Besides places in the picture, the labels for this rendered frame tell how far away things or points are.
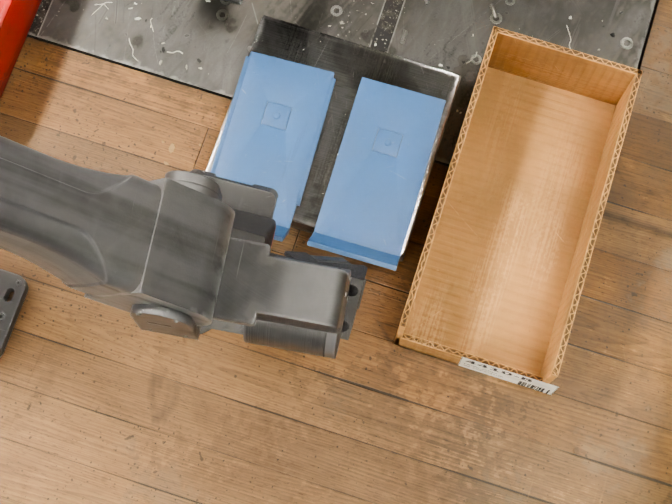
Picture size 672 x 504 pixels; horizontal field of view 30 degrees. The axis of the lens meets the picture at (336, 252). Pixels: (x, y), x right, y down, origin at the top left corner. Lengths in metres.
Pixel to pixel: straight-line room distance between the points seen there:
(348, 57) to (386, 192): 0.12
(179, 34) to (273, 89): 0.10
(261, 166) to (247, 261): 0.25
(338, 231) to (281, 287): 0.23
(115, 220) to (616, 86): 0.49
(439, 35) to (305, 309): 0.38
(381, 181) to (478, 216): 0.08
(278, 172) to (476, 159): 0.16
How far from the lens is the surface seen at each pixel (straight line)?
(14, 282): 1.01
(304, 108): 1.01
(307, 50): 1.03
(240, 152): 1.00
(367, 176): 0.99
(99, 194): 0.67
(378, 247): 0.97
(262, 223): 0.85
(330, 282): 0.75
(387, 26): 1.07
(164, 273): 0.69
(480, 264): 1.00
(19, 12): 1.05
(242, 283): 0.75
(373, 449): 0.97
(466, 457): 0.97
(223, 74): 1.05
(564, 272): 1.01
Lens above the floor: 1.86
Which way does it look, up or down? 75 degrees down
